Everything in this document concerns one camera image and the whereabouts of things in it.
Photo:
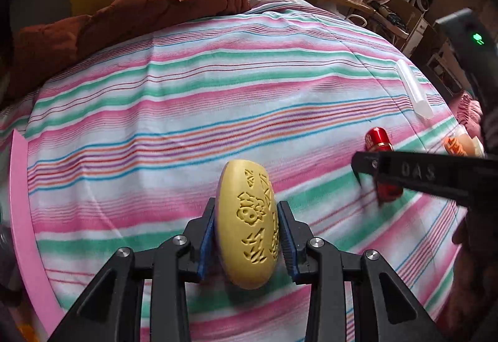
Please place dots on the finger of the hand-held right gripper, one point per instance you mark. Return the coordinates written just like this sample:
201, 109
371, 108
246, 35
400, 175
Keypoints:
416, 170

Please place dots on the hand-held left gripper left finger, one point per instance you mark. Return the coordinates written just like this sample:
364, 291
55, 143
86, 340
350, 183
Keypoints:
206, 252

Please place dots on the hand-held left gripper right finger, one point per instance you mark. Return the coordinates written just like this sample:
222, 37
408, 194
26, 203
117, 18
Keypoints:
290, 248

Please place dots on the red metallic cylinder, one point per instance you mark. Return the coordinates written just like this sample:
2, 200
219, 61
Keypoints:
379, 139

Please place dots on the yellow engraved oval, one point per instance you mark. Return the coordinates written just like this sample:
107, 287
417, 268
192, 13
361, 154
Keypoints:
249, 217

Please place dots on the pink shallow tray box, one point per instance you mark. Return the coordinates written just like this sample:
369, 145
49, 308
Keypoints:
27, 229

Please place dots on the person's right hand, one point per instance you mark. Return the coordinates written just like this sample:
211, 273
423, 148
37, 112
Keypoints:
478, 244

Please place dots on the pink cloth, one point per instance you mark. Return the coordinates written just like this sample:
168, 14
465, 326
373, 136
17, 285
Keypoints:
469, 112

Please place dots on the orange lattice toy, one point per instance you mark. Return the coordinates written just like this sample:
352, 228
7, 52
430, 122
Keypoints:
453, 143

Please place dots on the clear plastic tube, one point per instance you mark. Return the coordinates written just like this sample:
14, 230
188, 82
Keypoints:
414, 89

